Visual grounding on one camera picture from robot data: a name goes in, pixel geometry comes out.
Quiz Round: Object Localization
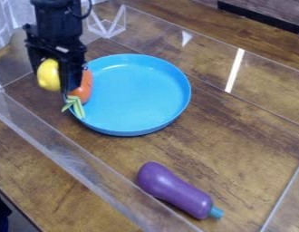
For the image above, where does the clear acrylic enclosure wall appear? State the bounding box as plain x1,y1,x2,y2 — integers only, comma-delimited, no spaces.
0,0,299,232

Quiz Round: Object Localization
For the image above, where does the yellow toy lemon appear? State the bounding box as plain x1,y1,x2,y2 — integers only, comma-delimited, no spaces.
37,59,60,92

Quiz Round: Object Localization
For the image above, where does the orange toy carrot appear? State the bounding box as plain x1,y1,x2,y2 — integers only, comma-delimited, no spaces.
61,69,93,119

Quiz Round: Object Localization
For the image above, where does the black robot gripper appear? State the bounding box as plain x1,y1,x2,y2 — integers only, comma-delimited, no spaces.
23,0,88,94

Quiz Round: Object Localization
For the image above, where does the blue round tray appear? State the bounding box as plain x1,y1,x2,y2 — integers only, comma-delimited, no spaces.
80,53,191,137

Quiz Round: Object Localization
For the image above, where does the purple toy eggplant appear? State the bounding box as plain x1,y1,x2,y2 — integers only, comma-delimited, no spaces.
136,161,224,219

